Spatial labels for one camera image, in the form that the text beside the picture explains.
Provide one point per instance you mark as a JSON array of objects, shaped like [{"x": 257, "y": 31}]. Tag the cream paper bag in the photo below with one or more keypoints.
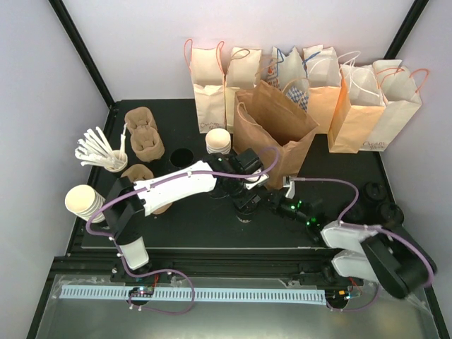
[{"x": 241, "y": 75}]

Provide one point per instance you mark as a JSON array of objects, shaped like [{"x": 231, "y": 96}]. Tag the stacked pulp cup carriers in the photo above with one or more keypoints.
[{"x": 145, "y": 139}]

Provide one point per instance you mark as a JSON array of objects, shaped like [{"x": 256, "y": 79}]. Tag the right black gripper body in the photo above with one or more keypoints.
[{"x": 283, "y": 209}]

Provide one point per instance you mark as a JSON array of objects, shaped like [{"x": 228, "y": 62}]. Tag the black cup lid stack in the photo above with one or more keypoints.
[
  {"x": 373, "y": 193},
  {"x": 389, "y": 215}
]

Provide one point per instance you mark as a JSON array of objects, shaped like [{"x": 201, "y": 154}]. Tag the white slotted cable duct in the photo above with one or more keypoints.
[{"x": 198, "y": 294}]

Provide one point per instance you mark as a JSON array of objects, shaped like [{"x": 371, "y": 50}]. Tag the brown kraft paper bag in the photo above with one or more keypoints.
[{"x": 263, "y": 117}]

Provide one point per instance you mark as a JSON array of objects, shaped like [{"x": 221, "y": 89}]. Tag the cup of white stirrers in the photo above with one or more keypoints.
[{"x": 95, "y": 150}]

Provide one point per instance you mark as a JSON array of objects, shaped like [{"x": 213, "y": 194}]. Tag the blue patterned paper bag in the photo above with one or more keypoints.
[{"x": 287, "y": 73}]

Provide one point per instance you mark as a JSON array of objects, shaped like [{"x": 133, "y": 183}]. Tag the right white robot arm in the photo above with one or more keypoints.
[{"x": 373, "y": 253}]

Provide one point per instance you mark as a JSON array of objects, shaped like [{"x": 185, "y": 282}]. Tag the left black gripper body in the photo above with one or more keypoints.
[{"x": 244, "y": 204}]

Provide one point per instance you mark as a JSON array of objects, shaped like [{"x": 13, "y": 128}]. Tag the white paper cup stack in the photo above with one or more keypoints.
[{"x": 218, "y": 141}]

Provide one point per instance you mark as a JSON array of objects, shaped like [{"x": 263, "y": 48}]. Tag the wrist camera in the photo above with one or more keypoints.
[
  {"x": 289, "y": 186},
  {"x": 258, "y": 180}
]

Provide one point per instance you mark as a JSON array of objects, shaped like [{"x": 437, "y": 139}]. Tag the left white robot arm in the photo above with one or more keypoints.
[{"x": 237, "y": 176}]

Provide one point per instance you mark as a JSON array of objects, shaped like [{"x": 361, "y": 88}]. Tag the white cream logo bag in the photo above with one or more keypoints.
[{"x": 401, "y": 96}]

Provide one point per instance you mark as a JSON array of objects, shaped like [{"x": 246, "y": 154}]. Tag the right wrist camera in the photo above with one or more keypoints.
[{"x": 289, "y": 186}]

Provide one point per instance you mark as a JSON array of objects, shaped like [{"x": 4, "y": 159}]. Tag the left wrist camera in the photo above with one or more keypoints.
[{"x": 258, "y": 180}]

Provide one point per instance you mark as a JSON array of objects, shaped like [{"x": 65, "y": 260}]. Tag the tilted paper cup stack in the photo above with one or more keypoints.
[{"x": 83, "y": 201}]

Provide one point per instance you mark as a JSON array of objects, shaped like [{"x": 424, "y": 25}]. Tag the black white paper cup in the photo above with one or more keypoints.
[{"x": 244, "y": 216}]

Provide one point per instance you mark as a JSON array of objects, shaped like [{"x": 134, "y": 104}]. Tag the orange white paper bag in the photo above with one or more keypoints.
[{"x": 325, "y": 80}]

